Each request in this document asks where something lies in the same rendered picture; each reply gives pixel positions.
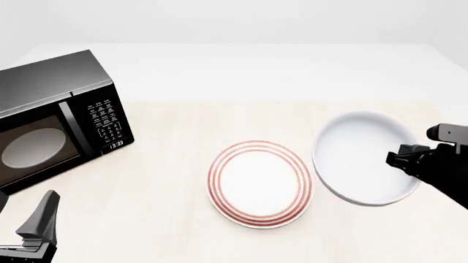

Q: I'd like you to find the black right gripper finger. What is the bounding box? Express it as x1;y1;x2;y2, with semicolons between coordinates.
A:
385;150;425;177
398;142;436;156

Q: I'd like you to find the white microwave turntable plate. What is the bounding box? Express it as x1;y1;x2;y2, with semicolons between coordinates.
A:
1;127;68;169

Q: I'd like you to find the black microwave oven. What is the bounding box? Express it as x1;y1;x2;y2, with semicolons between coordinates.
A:
0;49;135;196

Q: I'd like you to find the white plate with red rings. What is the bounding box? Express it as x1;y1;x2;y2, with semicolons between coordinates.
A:
207;140;314;230

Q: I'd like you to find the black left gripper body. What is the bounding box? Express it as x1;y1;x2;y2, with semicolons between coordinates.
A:
0;237;58;263

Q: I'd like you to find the white bowl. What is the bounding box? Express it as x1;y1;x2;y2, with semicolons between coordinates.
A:
312;110;422;207

